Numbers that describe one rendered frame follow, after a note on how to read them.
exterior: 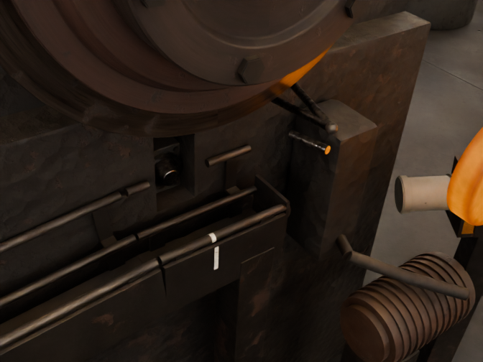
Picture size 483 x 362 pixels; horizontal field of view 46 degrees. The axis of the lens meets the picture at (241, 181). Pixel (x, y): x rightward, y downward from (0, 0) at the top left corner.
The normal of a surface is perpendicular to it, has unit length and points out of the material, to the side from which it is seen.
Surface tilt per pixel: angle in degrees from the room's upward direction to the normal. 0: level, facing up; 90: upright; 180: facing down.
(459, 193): 96
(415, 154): 0
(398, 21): 0
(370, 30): 0
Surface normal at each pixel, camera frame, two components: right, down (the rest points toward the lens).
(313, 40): 0.58, 0.52
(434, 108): 0.05, -0.79
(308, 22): -0.06, -0.35
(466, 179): -0.79, 0.18
